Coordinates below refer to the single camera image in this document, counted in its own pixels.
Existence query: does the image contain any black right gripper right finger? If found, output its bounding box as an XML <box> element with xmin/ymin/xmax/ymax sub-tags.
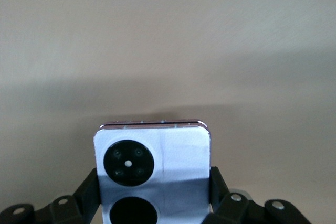
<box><xmin>203</xmin><ymin>165</ymin><xmax>313</xmax><ymax>224</ymax></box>

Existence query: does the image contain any small white square box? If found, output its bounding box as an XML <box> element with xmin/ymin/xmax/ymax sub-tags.
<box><xmin>93</xmin><ymin>119</ymin><xmax>212</xmax><ymax>224</ymax></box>

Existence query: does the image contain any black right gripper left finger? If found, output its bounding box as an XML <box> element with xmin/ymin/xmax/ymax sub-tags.
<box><xmin>0</xmin><ymin>167</ymin><xmax>102</xmax><ymax>224</ymax></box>

